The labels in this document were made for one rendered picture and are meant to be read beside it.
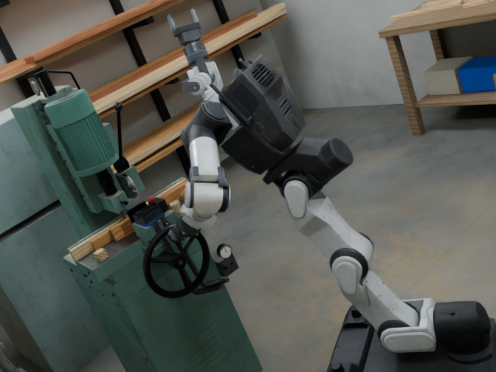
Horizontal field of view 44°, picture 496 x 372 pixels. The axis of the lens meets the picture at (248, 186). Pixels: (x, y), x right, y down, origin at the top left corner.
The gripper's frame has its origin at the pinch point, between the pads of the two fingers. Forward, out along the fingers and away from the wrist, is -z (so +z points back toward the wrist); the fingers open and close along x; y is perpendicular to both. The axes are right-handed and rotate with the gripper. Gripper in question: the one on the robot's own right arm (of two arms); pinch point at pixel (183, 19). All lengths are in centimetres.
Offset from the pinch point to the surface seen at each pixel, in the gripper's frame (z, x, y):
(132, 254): 80, 50, 16
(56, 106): 17, 58, 10
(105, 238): 71, 55, 30
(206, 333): 127, 30, 30
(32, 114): 14, 62, 34
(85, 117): 24, 49, 11
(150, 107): -3, -82, 281
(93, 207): 57, 53, 37
